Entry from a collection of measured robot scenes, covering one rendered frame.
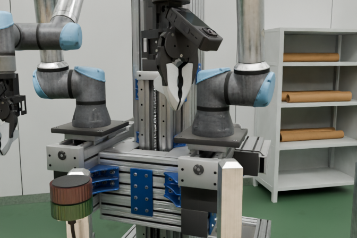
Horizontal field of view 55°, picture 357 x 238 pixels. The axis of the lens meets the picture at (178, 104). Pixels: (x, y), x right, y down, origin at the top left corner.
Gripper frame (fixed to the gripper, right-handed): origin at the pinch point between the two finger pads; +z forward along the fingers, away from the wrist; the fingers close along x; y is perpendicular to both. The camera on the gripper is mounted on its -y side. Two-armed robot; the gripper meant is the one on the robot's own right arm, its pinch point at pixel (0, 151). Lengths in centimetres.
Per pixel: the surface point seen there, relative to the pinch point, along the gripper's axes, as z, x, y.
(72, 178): -6.2, -33.9, -33.5
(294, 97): 13, -123, 234
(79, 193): -5, -36, -36
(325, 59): -21, -158, 264
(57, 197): -4.7, -33.1, -37.0
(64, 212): -3, -34, -37
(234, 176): -5, -58, -26
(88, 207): -2, -37, -35
